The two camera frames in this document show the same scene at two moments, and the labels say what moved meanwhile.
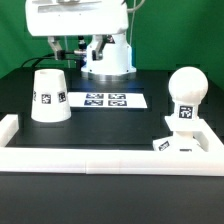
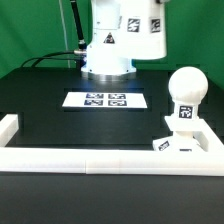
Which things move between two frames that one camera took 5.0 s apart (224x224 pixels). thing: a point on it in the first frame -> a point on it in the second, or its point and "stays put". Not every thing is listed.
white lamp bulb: x=187 y=87 stays put
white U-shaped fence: x=112 y=161 stays put
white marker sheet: x=107 y=100 stays put
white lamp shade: x=50 y=99 -> x=142 y=29
